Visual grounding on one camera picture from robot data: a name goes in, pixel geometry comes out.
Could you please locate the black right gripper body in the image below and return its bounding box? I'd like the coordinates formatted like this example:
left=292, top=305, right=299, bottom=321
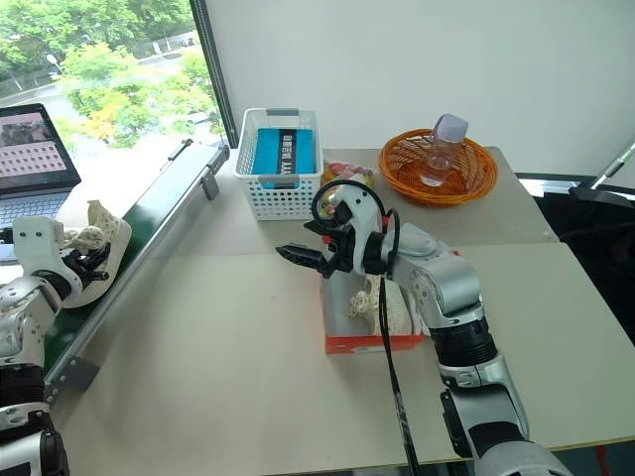
left=318, top=225, right=367, bottom=280

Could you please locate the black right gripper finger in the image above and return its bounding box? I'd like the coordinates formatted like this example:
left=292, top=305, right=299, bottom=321
left=275, top=242, right=329, bottom=273
left=303, top=219, right=344, bottom=239

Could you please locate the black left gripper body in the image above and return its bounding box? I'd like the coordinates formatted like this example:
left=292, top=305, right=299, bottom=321
left=60, top=249, right=96, bottom=293

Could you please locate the white knit sneaker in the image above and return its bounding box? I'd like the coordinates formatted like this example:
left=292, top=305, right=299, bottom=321
left=346, top=276, right=424, bottom=337
left=59, top=199, right=134, bottom=309

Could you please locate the white perforated plastic basket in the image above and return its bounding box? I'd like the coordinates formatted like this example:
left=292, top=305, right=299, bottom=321
left=234, top=107, right=324, bottom=222

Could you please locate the green conveyor belt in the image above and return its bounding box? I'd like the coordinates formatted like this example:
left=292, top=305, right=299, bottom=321
left=42, top=138, right=232, bottom=407

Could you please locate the colourful snack bag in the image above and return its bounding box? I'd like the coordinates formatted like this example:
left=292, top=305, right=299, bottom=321
left=317, top=159, right=376, bottom=222

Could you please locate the orange woven basket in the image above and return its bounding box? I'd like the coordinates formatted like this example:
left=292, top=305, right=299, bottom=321
left=378, top=128, right=499, bottom=208

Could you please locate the orange tissue box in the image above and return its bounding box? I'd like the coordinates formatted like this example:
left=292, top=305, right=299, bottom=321
left=319, top=274, right=428, bottom=357

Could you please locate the blue box with black stripe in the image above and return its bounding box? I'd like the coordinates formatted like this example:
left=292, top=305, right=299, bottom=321
left=251, top=127, right=319, bottom=190

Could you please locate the grey laptop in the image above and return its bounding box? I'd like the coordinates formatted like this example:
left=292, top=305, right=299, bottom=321
left=0, top=102, right=83, bottom=260

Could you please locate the clear plastic bottle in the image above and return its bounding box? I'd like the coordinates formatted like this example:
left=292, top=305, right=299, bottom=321
left=420, top=113, right=470, bottom=188

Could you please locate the black stand base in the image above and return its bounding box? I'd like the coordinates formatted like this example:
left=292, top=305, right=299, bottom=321
left=569, top=183, right=635, bottom=207

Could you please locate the silver pole with grey grip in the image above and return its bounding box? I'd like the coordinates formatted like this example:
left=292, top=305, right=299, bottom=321
left=591, top=141, right=635, bottom=190

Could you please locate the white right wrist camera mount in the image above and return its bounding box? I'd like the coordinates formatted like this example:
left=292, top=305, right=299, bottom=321
left=329, top=185, right=386, bottom=249

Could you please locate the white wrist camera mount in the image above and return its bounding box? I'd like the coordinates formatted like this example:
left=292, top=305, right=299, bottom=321
left=329, top=185, right=386, bottom=249
left=12, top=216, right=70, bottom=282

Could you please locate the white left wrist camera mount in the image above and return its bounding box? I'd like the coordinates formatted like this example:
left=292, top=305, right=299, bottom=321
left=12, top=216, right=70, bottom=282

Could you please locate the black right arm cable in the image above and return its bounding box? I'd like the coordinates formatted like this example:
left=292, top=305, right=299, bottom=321
left=311, top=178, right=422, bottom=476

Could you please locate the black window frame post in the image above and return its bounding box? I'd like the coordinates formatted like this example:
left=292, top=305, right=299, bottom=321
left=190, top=0, right=235, bottom=150

